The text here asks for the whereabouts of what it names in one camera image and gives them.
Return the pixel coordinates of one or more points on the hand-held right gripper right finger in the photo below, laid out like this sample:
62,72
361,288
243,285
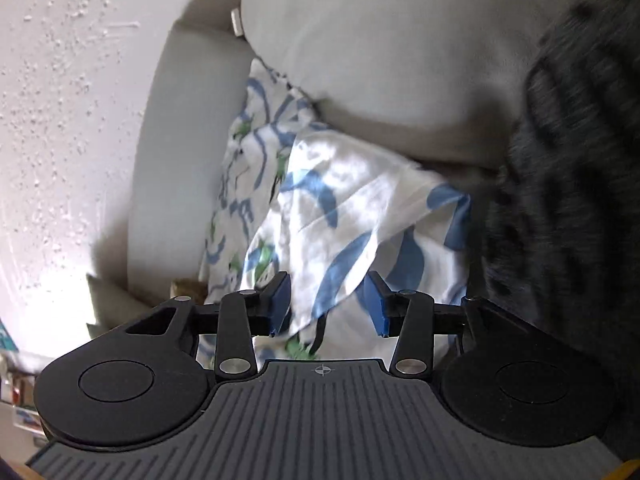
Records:
378,310

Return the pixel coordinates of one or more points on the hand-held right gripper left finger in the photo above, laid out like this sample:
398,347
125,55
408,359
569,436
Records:
280,305

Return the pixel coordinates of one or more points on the white blue printed garment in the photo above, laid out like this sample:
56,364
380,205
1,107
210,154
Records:
345,210

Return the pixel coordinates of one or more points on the grey sofa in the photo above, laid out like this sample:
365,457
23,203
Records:
190,135

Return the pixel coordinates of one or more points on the dark patterned fleece clothing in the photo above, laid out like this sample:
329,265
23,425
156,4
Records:
575,185

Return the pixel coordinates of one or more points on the grey sofa back cushion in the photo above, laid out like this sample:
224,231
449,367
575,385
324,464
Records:
400,45

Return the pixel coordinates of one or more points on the blurred colourful clutter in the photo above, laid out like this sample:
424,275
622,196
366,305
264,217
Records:
15,395

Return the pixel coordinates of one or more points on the white cushion label tag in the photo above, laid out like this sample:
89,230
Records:
237,22

